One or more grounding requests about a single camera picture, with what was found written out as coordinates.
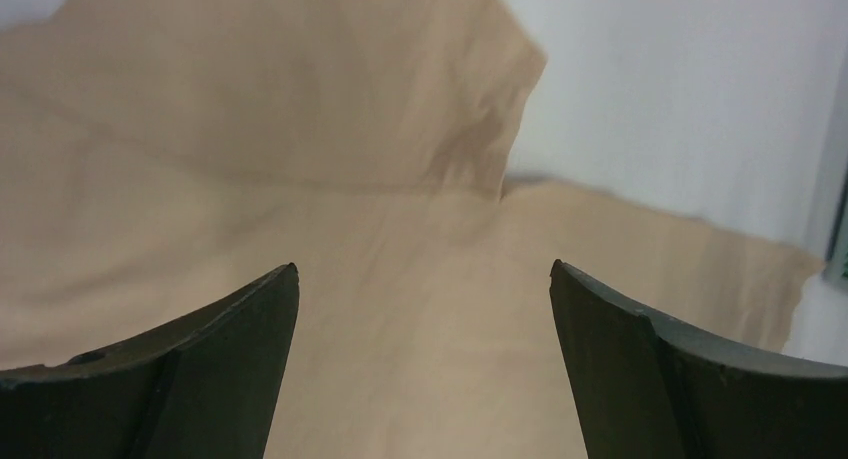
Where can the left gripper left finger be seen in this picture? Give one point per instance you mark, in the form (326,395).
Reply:
(204,385)

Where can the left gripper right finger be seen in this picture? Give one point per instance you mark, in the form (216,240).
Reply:
(648,385)

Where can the beige t shirt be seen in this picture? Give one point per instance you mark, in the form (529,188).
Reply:
(157,155)

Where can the right aluminium table rail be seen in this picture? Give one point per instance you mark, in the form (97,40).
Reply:
(827,226)

